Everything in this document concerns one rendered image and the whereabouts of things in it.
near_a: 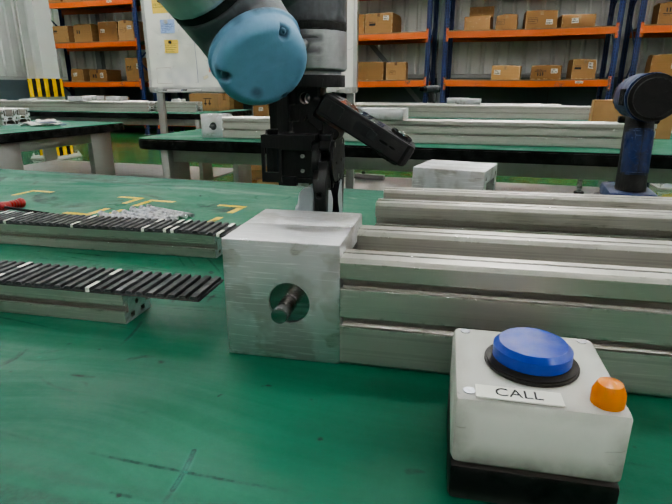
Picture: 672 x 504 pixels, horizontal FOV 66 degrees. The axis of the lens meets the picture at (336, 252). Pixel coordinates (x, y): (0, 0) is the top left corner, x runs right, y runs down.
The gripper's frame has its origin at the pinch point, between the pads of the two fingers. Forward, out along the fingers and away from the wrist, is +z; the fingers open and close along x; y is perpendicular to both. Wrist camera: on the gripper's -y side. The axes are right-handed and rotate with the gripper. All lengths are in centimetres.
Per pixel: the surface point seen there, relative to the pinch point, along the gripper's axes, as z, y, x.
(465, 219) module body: -5.8, -15.2, 5.0
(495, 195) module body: -7.0, -18.6, -2.4
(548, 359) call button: -5.9, -18.3, 33.7
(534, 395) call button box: -4.7, -17.5, 35.2
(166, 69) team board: -30, 177, -286
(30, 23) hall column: -101, 552, -608
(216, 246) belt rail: 0.1, 14.3, 1.3
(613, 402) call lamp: -5.1, -20.8, 35.8
